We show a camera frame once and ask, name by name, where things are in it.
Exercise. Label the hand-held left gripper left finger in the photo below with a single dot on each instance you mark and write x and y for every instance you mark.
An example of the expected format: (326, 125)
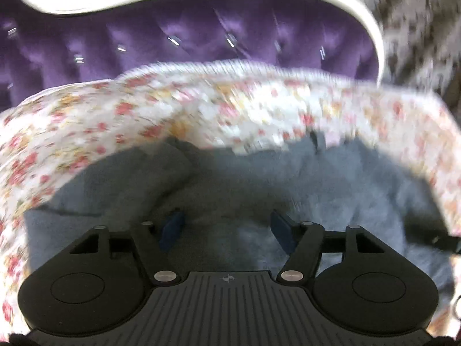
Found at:
(173, 227)

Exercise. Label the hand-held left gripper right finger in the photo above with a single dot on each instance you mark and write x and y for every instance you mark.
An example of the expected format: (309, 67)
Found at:
(281, 231)

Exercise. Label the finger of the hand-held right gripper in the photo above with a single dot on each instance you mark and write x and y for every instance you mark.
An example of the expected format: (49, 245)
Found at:
(444, 239)

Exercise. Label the grey argyle sweater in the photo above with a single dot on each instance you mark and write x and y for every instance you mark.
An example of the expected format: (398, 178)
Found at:
(342, 187)

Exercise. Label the floral blanket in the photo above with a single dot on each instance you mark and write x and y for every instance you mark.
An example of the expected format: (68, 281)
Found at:
(126, 115)

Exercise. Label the purple tufted headboard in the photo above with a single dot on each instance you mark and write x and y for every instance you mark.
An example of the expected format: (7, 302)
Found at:
(198, 32)

